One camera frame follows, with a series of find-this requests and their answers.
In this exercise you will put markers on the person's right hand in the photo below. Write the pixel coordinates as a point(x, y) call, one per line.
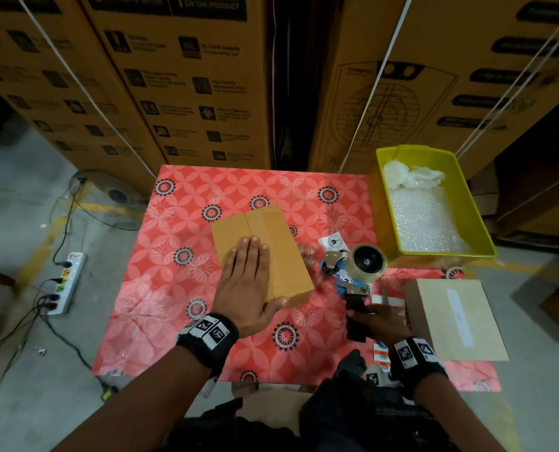
point(383, 325)

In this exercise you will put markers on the person's left hand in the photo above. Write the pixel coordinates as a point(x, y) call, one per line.
point(242, 296)

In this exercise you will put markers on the tape dispenser with tape roll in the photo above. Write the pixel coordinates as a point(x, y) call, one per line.
point(366, 263)

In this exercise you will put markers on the small cardboard box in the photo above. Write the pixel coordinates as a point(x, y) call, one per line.
point(275, 235)

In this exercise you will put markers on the black-white fragile sticker sheet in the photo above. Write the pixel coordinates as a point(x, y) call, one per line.
point(333, 241)

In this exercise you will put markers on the bubble wrap bundle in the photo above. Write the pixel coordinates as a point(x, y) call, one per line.
point(430, 221)

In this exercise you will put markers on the person's left forearm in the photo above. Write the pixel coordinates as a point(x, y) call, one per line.
point(138, 409)

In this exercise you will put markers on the person's right forearm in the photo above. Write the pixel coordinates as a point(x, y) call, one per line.
point(458, 419)

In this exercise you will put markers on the flat brown cardboard box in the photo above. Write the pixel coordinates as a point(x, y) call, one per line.
point(458, 320)

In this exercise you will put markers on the person's dark clothing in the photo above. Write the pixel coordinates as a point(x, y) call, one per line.
point(308, 419)

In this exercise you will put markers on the stack of Crompton cartons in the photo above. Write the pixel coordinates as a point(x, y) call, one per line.
point(176, 89)

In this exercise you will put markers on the packaged blue scissors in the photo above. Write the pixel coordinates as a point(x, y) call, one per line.
point(381, 358)

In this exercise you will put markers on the black wristband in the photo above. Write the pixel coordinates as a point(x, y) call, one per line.
point(207, 341)
point(417, 360)

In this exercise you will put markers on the orange floral tablecloth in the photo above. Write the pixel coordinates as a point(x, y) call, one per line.
point(157, 306)

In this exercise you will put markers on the yellow plastic bin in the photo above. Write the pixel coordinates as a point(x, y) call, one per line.
point(383, 212)

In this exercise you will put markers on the white power strip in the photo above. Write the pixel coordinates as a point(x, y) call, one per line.
point(65, 282)

